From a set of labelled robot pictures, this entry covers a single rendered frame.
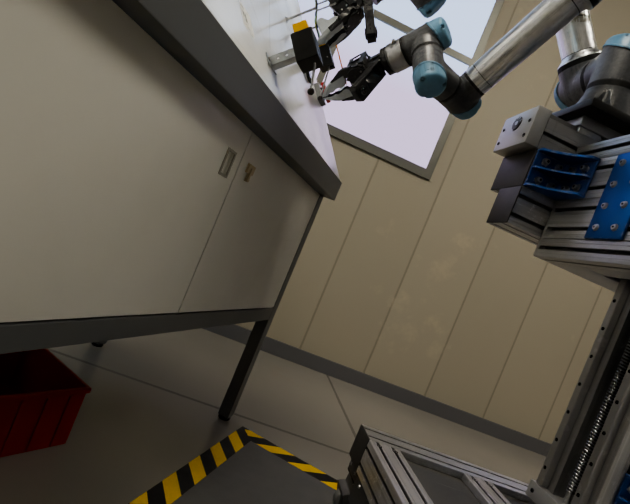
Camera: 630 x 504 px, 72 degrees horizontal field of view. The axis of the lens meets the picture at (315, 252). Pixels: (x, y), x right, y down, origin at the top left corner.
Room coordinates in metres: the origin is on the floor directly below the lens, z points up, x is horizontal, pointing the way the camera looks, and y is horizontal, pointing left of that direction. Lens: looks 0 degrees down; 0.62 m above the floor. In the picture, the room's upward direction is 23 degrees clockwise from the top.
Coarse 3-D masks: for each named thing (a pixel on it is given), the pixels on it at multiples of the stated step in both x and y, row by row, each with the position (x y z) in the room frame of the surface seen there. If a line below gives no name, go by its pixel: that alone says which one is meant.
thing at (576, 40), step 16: (576, 16) 1.15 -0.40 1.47; (560, 32) 1.19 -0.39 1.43; (576, 32) 1.16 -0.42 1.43; (592, 32) 1.16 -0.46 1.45; (560, 48) 1.20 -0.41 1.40; (576, 48) 1.16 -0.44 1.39; (592, 48) 1.15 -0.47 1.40; (560, 64) 1.20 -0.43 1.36; (576, 64) 1.15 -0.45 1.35; (560, 80) 1.21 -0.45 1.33; (576, 80) 1.15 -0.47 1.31; (560, 96) 1.22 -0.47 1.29; (576, 96) 1.16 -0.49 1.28
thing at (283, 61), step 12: (300, 36) 0.83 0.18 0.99; (312, 36) 0.82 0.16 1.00; (300, 48) 0.82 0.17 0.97; (312, 48) 0.82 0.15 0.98; (276, 60) 0.85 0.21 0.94; (288, 60) 0.85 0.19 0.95; (300, 60) 0.82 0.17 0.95; (312, 60) 0.83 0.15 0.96; (276, 72) 0.88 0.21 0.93; (312, 72) 0.84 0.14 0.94; (312, 84) 0.83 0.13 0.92
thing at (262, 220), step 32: (256, 160) 0.93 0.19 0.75; (256, 192) 0.98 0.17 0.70; (288, 192) 1.15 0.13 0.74; (224, 224) 0.90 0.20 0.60; (256, 224) 1.05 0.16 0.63; (288, 224) 1.24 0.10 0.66; (224, 256) 0.96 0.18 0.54; (256, 256) 1.12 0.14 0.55; (288, 256) 1.34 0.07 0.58; (192, 288) 0.88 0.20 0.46; (224, 288) 1.02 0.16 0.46; (256, 288) 1.20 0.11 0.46
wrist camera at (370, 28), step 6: (366, 0) 1.17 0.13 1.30; (372, 0) 1.19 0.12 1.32; (366, 6) 1.17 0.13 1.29; (372, 6) 1.17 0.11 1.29; (366, 12) 1.17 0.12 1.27; (372, 12) 1.17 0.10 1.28; (366, 18) 1.17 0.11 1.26; (372, 18) 1.17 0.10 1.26; (366, 24) 1.17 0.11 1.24; (372, 24) 1.17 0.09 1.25; (366, 30) 1.17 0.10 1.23; (372, 30) 1.17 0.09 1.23; (366, 36) 1.18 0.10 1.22; (372, 36) 1.18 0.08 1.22; (372, 42) 1.20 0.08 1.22
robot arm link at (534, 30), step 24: (552, 0) 0.94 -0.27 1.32; (576, 0) 0.92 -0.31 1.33; (600, 0) 0.92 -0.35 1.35; (528, 24) 0.97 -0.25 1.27; (552, 24) 0.95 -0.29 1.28; (504, 48) 1.00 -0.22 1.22; (528, 48) 0.99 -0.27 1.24; (480, 72) 1.04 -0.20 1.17; (504, 72) 1.03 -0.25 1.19; (456, 96) 1.06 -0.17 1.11; (480, 96) 1.07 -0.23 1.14
